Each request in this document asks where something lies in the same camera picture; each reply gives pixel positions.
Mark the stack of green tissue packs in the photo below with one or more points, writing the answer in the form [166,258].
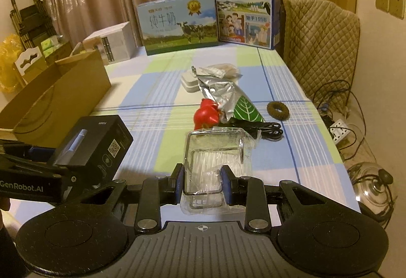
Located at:
[50,46]

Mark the light blue milk carton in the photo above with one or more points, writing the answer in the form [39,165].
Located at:
[177,24]

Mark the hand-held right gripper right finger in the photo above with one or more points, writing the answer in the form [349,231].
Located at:
[225,184]

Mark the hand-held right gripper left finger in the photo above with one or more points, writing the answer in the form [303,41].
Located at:
[180,183]

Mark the white printed box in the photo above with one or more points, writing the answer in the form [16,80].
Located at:
[120,40]

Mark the dark blue milk carton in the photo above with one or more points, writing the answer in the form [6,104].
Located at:
[244,8]

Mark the brown carton with white flap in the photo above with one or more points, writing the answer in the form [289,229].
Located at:
[28,59]

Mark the glass pot lid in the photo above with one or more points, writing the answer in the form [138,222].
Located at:
[371,192]

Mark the white power strip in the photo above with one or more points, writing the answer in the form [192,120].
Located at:
[338,131]

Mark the clear plastic cup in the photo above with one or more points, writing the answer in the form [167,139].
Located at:
[215,151]

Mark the small black toy car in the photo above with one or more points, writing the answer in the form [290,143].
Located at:
[269,132]

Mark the brown cardboard box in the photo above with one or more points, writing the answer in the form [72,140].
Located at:
[63,100]

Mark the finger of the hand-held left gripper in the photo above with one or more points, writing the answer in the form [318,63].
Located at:
[36,150]
[35,166]

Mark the red plush toy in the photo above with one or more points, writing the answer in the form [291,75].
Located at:
[206,116]

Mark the yellow plastic bag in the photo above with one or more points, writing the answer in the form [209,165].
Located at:
[9,65]

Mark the white charger plug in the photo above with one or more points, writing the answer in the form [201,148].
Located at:
[188,83]

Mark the black product box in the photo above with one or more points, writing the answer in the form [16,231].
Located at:
[95,144]

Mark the clear packet of small parts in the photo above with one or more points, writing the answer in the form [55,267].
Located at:
[222,70]

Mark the quilted beige chair cover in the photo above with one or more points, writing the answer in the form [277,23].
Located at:
[317,43]

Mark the black folding rack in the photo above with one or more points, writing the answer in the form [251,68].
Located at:
[31,14]

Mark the silver foil bag green leaf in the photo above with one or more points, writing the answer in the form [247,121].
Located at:
[222,94]

